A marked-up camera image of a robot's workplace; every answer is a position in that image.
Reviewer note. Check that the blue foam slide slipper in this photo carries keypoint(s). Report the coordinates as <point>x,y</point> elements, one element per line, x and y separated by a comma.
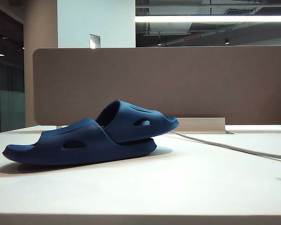
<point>124,131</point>
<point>61,154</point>

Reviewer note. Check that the brown desk partition panel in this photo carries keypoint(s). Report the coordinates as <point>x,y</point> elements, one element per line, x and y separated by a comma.
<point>107,82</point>

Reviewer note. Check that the red led sign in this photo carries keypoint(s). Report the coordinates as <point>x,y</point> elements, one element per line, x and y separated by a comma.
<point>192,38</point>

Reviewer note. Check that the white ceiling light strip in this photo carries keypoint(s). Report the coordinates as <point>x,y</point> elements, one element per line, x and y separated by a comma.
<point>201,18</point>

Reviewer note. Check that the dark glass door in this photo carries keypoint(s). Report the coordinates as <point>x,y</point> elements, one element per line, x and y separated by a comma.
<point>9,58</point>

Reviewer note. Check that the metal wall switch plate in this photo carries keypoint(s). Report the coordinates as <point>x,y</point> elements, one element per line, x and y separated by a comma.
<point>94,41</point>

